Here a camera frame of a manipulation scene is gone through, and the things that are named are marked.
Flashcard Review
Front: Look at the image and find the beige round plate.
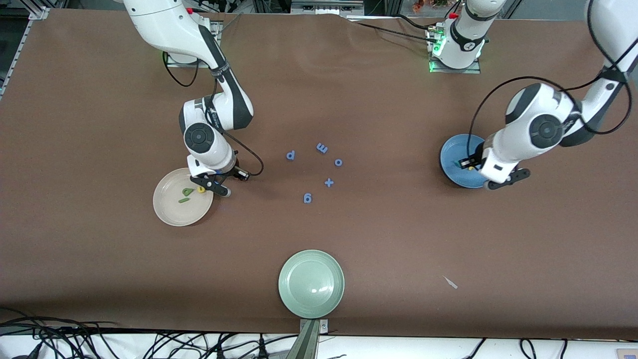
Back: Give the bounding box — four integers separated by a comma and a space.
153, 168, 214, 227

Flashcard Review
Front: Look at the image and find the blue round plate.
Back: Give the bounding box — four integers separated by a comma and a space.
440, 134, 491, 189

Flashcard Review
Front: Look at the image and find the brown table cover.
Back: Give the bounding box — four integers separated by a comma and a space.
0, 7, 638, 341

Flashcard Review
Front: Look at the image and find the green round plate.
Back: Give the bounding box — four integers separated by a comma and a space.
278, 249, 345, 319

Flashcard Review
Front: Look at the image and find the grey background equipment box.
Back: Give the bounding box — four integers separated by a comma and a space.
291, 0, 364, 14

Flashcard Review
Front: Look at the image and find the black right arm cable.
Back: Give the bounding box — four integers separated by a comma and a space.
163, 52, 264, 176

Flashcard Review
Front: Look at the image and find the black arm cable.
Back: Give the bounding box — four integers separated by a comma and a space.
466, 0, 634, 156
163, 52, 264, 176

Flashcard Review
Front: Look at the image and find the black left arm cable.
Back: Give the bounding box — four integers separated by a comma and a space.
466, 0, 634, 156

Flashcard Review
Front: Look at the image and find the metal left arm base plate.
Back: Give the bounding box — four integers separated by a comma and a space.
428, 25, 482, 74

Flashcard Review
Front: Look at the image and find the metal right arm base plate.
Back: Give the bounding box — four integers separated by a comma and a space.
163, 20, 222, 68

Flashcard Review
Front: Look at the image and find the black base power cable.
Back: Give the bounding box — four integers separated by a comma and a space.
349, 20, 439, 45

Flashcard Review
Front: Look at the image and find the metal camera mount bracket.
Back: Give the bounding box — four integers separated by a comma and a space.
286, 318, 329, 359

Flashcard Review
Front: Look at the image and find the aluminium table edge rail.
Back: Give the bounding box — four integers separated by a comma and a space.
0, 20, 31, 98

